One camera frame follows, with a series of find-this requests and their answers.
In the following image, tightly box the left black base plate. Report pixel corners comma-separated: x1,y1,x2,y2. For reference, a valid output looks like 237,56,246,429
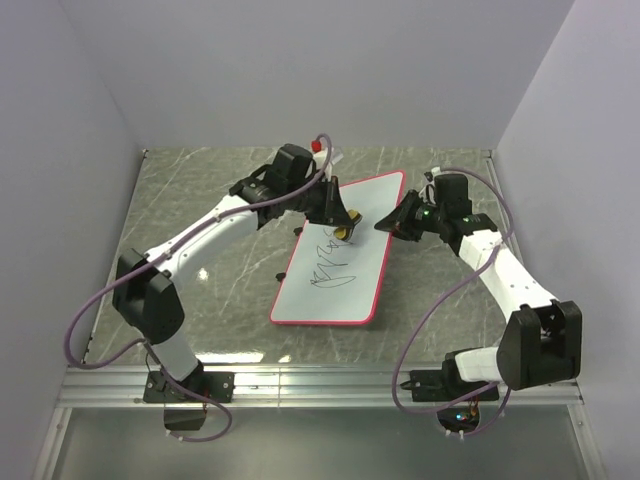
142,371,235,404

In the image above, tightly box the yellow whiteboard eraser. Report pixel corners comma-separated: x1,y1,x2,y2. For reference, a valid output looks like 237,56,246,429
333,209,362,241

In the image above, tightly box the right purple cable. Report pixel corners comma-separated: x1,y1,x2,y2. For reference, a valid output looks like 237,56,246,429
391,167,516,441

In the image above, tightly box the purple cable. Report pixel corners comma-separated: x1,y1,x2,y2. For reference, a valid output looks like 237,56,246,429
63,133,335,444
391,167,516,441

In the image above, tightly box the red framed whiteboard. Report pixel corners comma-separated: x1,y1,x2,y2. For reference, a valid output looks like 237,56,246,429
270,170,405,326

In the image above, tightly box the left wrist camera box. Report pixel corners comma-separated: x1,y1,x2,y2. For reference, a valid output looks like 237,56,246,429
265,144,314,191

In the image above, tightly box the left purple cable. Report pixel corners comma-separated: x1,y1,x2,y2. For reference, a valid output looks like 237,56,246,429
63,133,335,444

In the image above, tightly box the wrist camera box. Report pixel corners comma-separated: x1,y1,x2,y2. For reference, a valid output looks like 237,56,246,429
265,144,314,191
434,173,472,218

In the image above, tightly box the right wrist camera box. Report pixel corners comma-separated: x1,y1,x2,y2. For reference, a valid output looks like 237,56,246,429
434,173,472,218

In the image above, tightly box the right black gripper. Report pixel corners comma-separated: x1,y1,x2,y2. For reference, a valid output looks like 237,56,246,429
374,191,445,244

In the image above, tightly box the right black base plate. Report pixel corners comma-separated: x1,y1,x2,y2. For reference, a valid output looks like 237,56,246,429
399,370,488,403

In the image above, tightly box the aluminium front rail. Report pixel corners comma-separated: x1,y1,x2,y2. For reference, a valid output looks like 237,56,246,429
59,364,581,409

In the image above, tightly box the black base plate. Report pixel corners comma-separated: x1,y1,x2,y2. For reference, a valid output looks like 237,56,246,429
399,370,488,403
142,371,235,404

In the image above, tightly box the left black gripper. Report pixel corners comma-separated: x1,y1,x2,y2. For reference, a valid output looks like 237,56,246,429
287,176,353,228

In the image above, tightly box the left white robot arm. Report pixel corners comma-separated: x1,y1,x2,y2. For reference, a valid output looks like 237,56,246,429
112,176,356,402

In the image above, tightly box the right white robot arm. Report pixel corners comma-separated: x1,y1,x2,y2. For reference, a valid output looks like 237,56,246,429
375,191,582,400

